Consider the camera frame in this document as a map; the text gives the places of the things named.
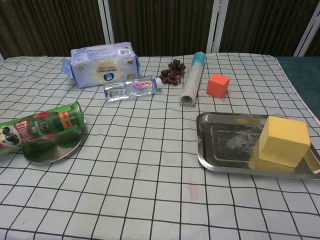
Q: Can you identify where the green Pringles chip can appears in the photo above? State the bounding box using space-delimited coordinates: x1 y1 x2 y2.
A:
0 101 88 158

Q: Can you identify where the yellow foam cube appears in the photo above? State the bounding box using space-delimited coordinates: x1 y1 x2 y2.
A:
258 115 311 168

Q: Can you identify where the clear plastic water bottle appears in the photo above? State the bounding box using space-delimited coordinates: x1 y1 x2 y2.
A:
103 75 165 103

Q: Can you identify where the dark purple grape bunch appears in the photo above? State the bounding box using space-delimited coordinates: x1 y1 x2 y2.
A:
159 59 186 86

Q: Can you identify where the cling film roll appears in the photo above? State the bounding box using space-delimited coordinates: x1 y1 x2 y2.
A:
179 51 207 107

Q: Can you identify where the orange foam cube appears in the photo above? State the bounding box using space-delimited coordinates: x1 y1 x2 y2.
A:
206 73 231 98

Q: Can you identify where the rectangular steel tray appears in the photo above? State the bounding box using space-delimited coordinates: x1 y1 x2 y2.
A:
196 112 320 180

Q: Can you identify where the white black-grid tablecloth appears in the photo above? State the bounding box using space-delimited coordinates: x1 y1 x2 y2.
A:
0 53 320 240

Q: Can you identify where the pale blue tissue pack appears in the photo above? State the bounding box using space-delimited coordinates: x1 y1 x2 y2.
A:
61 41 141 89

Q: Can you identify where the round metal plate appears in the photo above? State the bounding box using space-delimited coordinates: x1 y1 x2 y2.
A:
22 128 86 165

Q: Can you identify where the white screen frame post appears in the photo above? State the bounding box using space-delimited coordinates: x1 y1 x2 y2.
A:
206 0 230 53
96 0 115 44
292 0 320 57

